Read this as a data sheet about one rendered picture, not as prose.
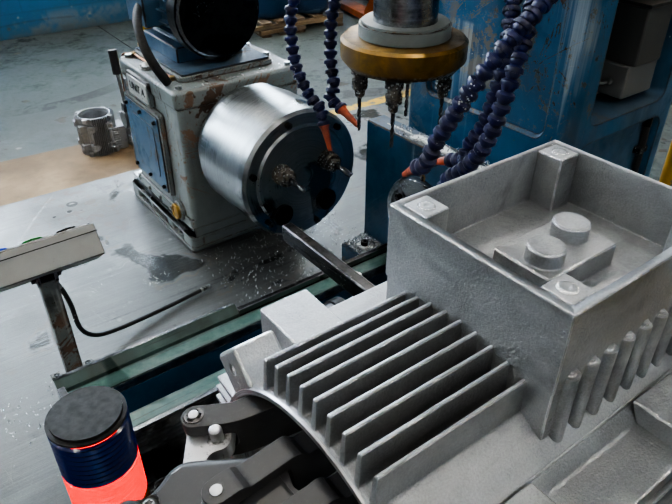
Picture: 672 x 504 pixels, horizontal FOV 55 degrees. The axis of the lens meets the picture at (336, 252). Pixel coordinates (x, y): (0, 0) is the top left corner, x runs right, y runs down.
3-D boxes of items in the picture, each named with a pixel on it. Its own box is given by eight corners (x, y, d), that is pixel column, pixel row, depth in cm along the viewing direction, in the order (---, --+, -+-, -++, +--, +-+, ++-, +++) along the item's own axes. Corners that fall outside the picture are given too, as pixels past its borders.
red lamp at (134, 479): (131, 451, 58) (121, 417, 55) (158, 498, 54) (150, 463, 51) (63, 485, 55) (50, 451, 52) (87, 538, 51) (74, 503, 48)
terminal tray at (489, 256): (527, 245, 40) (550, 136, 36) (696, 339, 33) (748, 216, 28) (377, 321, 34) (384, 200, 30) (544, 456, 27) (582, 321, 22)
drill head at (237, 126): (270, 156, 154) (263, 52, 140) (366, 220, 130) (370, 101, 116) (173, 186, 142) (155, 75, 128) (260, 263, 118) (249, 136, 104)
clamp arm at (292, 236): (393, 311, 93) (295, 235, 110) (394, 295, 91) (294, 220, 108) (374, 321, 91) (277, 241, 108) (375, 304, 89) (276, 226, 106)
